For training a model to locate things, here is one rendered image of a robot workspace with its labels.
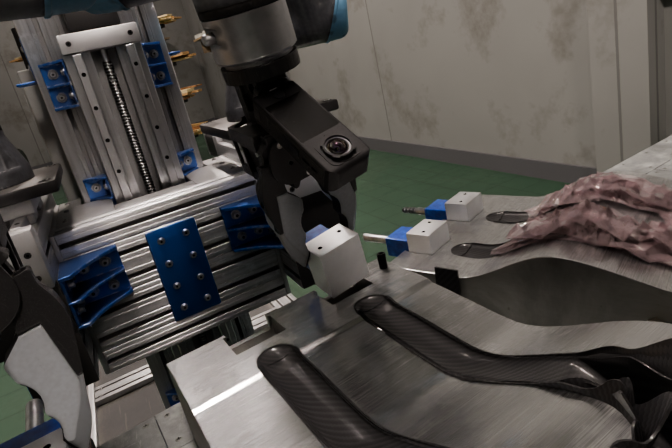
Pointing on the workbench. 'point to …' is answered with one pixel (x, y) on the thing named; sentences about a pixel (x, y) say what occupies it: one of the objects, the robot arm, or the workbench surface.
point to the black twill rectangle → (449, 278)
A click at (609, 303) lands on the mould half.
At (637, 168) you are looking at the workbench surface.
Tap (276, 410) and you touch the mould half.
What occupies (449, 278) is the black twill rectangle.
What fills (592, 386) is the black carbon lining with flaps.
